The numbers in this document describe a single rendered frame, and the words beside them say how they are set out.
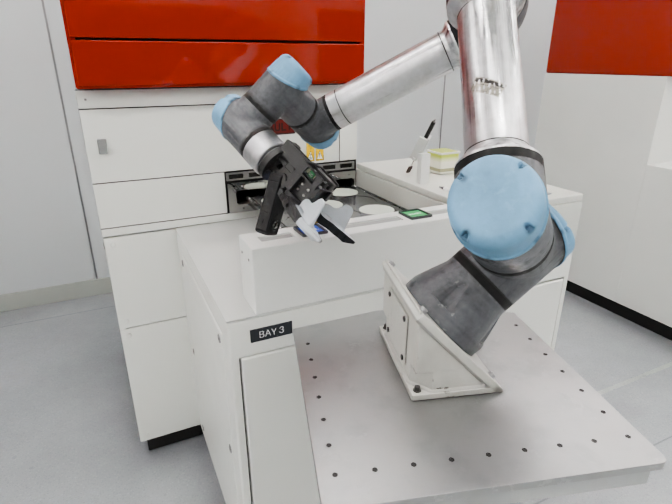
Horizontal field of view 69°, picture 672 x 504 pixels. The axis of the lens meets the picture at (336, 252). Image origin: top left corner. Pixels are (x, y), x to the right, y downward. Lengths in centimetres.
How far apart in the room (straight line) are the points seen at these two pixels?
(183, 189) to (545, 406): 113
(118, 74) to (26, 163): 166
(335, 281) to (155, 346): 83
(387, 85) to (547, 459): 67
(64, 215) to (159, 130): 165
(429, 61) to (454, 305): 46
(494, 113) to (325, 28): 94
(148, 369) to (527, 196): 139
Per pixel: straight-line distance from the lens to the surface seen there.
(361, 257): 104
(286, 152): 89
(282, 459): 123
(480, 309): 75
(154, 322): 167
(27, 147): 300
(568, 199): 140
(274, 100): 93
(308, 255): 98
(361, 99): 99
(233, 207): 155
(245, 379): 106
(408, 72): 97
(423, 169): 140
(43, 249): 313
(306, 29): 153
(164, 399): 181
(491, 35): 77
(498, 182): 62
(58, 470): 204
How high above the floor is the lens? 129
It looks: 22 degrees down
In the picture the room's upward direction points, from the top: straight up
